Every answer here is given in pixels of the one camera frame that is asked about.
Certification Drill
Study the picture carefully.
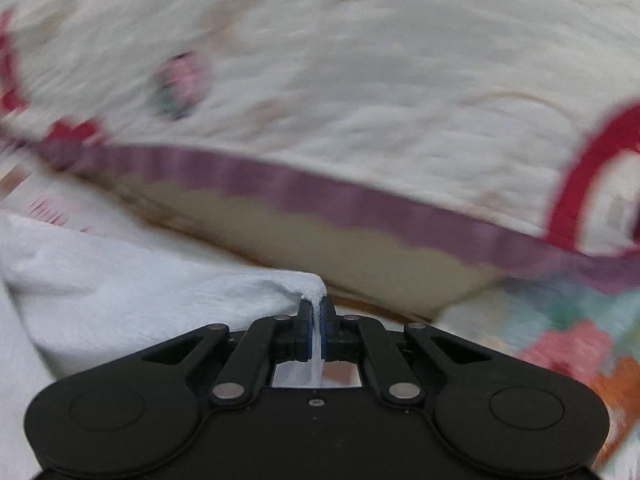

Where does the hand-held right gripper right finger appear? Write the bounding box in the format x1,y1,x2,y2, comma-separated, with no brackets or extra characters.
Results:
320,296,493,408

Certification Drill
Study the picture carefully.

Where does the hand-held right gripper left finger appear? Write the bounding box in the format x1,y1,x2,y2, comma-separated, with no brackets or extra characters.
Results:
141,299,317,408

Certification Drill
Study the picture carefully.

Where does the beige mattress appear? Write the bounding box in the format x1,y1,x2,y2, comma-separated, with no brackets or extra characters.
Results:
115,180,506,321

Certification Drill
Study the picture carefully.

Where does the floral quilt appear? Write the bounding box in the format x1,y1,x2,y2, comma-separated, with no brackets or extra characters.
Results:
440,260,640,480

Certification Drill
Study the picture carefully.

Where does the bear print blanket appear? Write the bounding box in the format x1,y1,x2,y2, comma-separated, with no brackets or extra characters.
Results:
0,0,640,296

